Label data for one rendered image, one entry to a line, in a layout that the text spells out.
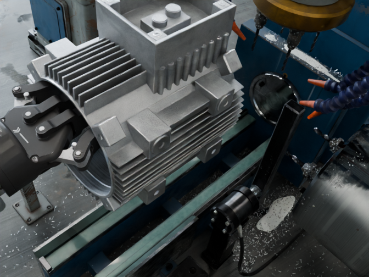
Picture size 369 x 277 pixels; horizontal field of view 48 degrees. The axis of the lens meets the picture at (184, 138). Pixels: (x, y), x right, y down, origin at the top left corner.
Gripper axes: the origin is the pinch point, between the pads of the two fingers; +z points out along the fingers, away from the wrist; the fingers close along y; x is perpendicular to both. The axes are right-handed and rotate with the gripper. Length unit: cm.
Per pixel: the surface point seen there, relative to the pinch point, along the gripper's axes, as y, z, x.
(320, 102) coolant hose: -12.4, 27.3, 17.5
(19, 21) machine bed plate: 93, 19, 60
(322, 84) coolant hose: -8.5, 35.8, 22.6
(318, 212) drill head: -22.9, 19.5, 32.9
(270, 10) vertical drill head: 2.6, 29.6, 8.7
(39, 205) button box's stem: 25, -15, 55
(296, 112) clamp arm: -11.9, 20.2, 14.6
